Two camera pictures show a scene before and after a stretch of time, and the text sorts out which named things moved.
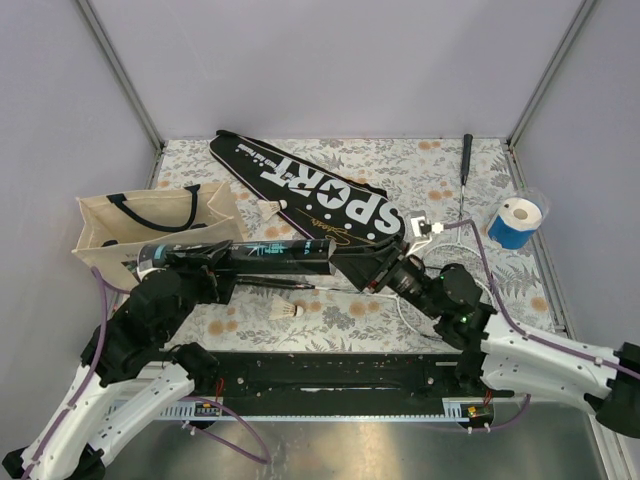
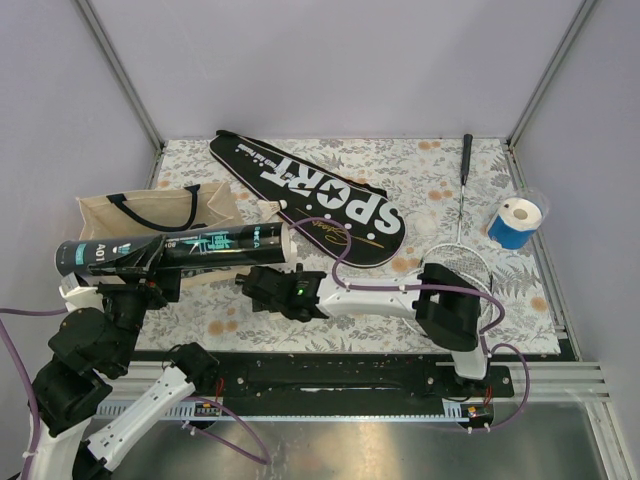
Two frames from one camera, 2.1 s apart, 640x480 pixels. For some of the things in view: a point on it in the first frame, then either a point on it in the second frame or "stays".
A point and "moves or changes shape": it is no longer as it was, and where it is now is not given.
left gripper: (218, 287) → (164, 286)
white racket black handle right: (461, 252) stays
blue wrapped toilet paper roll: (515, 223) stays
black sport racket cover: (316, 205) stays
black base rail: (349, 378) stays
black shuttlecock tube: (306, 257) moves or changes shape
